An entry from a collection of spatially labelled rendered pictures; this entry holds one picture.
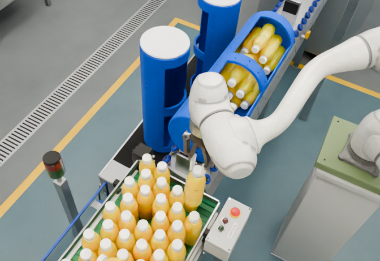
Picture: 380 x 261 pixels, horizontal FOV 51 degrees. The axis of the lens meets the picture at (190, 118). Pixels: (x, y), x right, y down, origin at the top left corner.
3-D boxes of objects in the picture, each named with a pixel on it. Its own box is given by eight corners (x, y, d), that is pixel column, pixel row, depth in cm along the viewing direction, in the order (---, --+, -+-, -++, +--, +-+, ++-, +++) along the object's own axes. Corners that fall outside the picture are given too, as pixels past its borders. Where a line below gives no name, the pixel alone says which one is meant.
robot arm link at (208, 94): (182, 106, 117) (197, 141, 110) (185, 68, 106) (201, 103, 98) (216, 99, 120) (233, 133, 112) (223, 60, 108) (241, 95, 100)
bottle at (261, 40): (260, 29, 218) (247, 48, 207) (267, 20, 212) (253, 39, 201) (271, 37, 218) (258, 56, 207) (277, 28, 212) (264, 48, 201)
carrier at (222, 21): (212, 71, 336) (183, 83, 326) (225, -23, 269) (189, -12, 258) (232, 93, 322) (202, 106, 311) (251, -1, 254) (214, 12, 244)
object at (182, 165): (197, 175, 181) (199, 159, 171) (194, 179, 179) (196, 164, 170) (177, 165, 183) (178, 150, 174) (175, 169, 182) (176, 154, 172)
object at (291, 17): (295, 22, 258) (302, 1, 246) (293, 25, 256) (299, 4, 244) (280, 17, 261) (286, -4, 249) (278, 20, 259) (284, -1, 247)
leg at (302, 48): (299, 66, 369) (320, 9, 321) (297, 70, 366) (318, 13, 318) (293, 64, 371) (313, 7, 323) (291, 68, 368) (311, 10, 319)
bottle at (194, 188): (183, 191, 155) (186, 163, 141) (201, 191, 156) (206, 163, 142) (184, 207, 150) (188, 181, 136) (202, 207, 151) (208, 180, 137)
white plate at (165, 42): (134, 53, 214) (134, 55, 215) (185, 61, 212) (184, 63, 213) (146, 22, 231) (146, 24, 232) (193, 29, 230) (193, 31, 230)
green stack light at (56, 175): (69, 169, 152) (67, 162, 148) (57, 182, 148) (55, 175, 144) (55, 162, 154) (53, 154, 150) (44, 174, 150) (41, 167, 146)
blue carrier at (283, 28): (286, 61, 231) (302, 22, 208) (219, 173, 180) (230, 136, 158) (242, 43, 238) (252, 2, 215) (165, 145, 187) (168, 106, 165)
